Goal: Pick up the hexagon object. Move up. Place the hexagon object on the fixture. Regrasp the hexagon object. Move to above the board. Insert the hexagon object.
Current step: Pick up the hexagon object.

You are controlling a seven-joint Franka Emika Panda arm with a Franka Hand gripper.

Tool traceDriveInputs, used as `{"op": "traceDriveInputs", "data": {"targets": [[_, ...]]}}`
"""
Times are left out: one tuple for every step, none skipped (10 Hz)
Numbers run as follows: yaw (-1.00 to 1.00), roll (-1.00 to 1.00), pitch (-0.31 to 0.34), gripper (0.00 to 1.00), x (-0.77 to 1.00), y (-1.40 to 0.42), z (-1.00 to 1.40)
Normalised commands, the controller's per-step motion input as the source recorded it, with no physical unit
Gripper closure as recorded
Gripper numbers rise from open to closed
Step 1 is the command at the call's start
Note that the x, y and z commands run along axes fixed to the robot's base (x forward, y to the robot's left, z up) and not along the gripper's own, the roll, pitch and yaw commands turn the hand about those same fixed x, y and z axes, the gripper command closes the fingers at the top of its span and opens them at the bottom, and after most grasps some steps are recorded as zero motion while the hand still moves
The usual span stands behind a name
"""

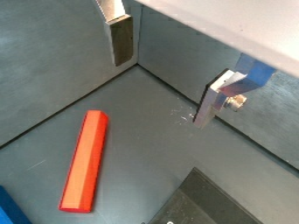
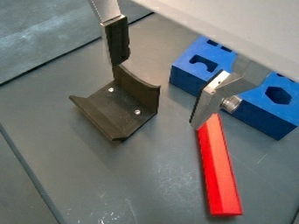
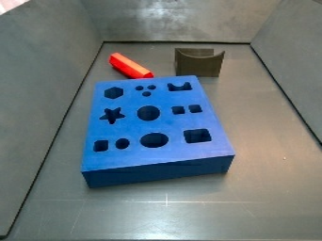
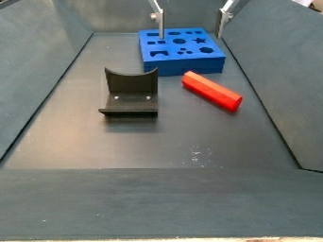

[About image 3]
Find red hexagonal prism peg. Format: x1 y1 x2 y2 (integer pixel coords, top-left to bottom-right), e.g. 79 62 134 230
109 53 154 79

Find blue foam shape-sorting block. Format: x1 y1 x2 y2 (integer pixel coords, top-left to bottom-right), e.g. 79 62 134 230
81 76 236 187

